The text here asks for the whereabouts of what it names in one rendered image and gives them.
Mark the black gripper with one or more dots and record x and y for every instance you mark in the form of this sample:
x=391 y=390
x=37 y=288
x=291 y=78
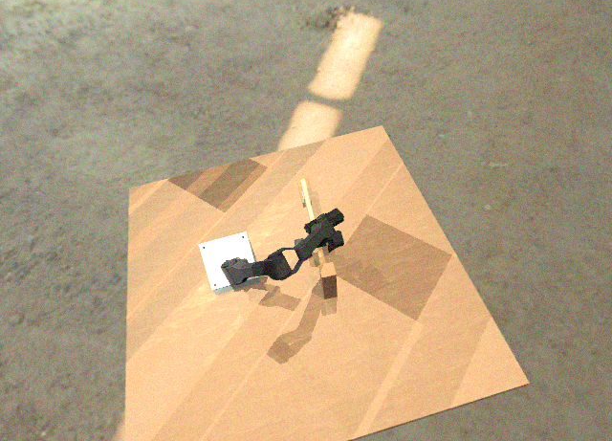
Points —
x=334 y=242

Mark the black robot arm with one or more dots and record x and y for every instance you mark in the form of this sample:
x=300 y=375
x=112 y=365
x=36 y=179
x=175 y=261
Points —
x=275 y=266

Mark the long wooden rail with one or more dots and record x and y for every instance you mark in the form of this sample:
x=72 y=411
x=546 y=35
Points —
x=311 y=217

